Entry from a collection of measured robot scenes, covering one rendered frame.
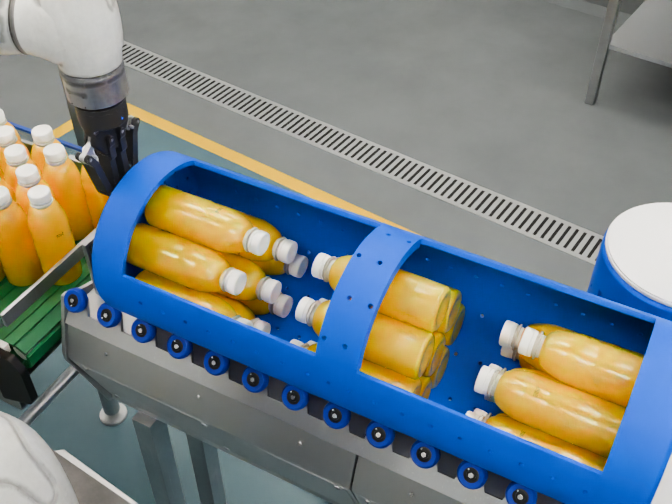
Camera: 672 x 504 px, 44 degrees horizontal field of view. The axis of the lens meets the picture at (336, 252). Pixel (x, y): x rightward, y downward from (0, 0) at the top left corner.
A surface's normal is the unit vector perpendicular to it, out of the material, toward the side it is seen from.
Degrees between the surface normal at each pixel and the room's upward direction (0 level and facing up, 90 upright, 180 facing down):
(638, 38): 0
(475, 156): 0
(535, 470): 88
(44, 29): 87
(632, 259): 0
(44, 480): 71
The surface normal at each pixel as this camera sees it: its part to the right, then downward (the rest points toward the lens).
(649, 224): 0.00, -0.73
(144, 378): -0.44, 0.33
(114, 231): -0.35, -0.03
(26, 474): 0.88, -0.22
